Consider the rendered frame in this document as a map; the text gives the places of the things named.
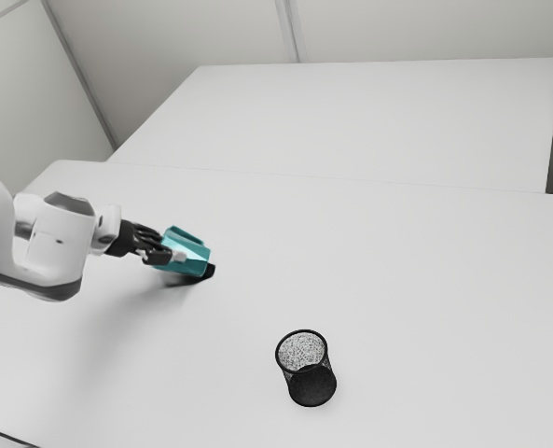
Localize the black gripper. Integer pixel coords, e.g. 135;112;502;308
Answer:
104;219;187;267

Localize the teal faceted mug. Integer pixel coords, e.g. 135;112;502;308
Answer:
153;226;213;279

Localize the black mesh pen holder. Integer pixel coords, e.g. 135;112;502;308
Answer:
274;329;339;408

